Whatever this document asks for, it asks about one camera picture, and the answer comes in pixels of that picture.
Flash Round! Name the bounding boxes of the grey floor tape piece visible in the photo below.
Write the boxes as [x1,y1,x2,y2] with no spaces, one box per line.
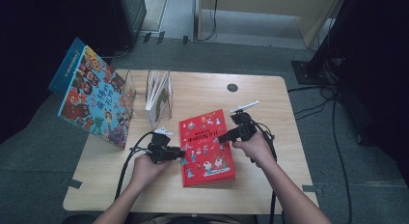
[61,178,83,190]
[302,184,324,196]

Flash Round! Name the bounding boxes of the dark curtain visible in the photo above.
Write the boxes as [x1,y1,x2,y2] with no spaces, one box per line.
[0,0,114,145]
[334,0,409,180]

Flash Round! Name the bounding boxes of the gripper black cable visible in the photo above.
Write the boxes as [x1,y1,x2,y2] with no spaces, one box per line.
[250,121,278,224]
[114,130,155,201]

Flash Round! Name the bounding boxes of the black hanging cable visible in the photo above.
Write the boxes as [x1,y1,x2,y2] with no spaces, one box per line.
[197,0,220,42]

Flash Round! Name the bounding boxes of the red picture book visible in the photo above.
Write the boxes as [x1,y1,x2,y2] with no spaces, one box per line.
[178,108,236,188]

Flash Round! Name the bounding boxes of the light wooden partition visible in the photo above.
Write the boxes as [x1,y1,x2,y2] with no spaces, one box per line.
[196,0,348,49]

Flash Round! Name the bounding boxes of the black floor cable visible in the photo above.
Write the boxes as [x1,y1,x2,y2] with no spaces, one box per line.
[286,84,337,94]
[331,88,354,224]
[293,98,336,122]

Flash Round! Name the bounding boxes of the clear acrylic book rack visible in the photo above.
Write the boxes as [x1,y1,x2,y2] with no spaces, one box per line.
[122,69,175,130]

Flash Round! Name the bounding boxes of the white and green picture book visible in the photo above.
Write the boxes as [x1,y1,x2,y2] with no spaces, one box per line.
[144,70,173,130]

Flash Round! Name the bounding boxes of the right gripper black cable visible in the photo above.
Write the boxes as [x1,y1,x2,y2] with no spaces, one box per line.
[250,121,278,224]

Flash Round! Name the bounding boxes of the person's right hand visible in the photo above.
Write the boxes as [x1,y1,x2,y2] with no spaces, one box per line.
[231,131,278,169]

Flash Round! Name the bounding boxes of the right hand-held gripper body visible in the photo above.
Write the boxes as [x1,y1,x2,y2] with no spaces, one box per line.
[230,100,260,142]

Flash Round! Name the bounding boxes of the black metal stand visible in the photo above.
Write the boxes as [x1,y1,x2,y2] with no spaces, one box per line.
[290,0,358,87]

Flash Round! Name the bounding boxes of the person's left hand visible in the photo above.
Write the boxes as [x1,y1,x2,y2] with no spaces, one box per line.
[129,153,173,193]

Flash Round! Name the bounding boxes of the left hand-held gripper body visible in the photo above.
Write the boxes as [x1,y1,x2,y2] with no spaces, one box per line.
[148,126,174,164]

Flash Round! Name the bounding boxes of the dark blue monster picture book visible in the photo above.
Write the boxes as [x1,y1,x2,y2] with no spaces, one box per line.
[47,37,88,99]

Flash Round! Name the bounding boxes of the black cabinet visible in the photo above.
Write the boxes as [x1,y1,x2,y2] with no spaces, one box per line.
[109,0,148,49]

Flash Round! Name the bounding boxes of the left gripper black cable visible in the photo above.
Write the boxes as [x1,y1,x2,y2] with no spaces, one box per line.
[114,130,155,201]

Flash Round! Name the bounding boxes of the animal print picture book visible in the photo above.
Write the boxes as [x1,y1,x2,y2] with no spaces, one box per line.
[57,44,131,150]

